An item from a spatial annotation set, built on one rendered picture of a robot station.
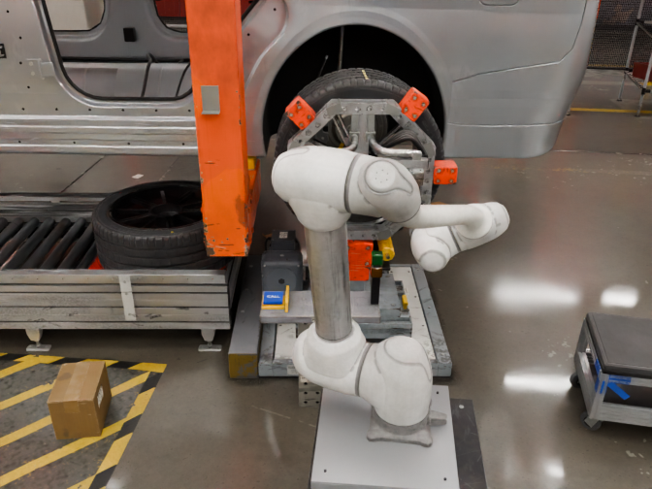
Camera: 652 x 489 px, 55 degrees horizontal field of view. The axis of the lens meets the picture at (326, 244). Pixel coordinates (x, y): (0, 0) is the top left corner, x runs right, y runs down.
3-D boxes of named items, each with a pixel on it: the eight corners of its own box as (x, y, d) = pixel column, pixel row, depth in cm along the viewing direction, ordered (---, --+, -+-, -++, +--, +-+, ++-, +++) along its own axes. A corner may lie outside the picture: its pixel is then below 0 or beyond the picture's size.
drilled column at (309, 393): (323, 389, 252) (325, 303, 232) (324, 407, 243) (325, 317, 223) (299, 389, 252) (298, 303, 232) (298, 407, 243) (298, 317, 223)
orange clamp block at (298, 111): (315, 112, 227) (298, 94, 224) (315, 118, 220) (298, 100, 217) (303, 125, 229) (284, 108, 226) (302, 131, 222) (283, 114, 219)
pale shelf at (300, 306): (376, 298, 236) (376, 291, 234) (380, 323, 221) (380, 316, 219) (263, 297, 235) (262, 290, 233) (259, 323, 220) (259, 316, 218)
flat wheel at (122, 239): (227, 213, 336) (224, 173, 325) (252, 273, 280) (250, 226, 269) (98, 229, 317) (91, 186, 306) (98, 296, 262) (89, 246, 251)
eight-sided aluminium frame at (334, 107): (424, 233, 249) (438, 98, 224) (427, 241, 243) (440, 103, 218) (288, 233, 248) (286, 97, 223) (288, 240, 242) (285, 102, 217)
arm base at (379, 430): (446, 449, 169) (448, 435, 166) (366, 440, 172) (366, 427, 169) (444, 401, 184) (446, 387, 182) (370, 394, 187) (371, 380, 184)
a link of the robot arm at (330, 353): (358, 410, 173) (287, 388, 181) (377, 368, 185) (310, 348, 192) (345, 177, 125) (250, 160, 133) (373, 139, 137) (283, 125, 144)
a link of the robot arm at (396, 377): (420, 435, 166) (427, 373, 155) (357, 414, 173) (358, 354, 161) (436, 394, 179) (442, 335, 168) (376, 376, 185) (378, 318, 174)
